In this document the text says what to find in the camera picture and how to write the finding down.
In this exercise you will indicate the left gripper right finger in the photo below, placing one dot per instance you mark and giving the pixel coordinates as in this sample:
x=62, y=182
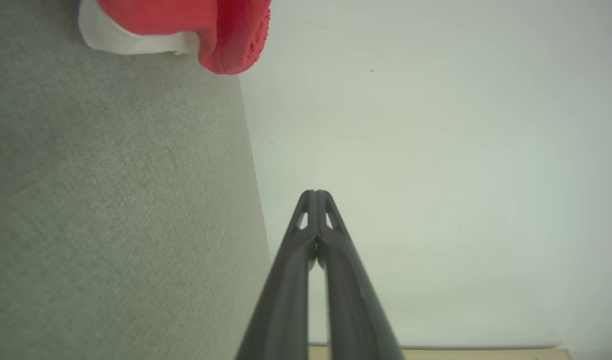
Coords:
x=351, y=310

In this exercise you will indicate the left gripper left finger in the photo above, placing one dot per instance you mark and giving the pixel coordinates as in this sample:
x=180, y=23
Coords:
x=280, y=310

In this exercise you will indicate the red white jersey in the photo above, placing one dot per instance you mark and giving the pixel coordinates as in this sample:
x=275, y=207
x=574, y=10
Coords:
x=225, y=30

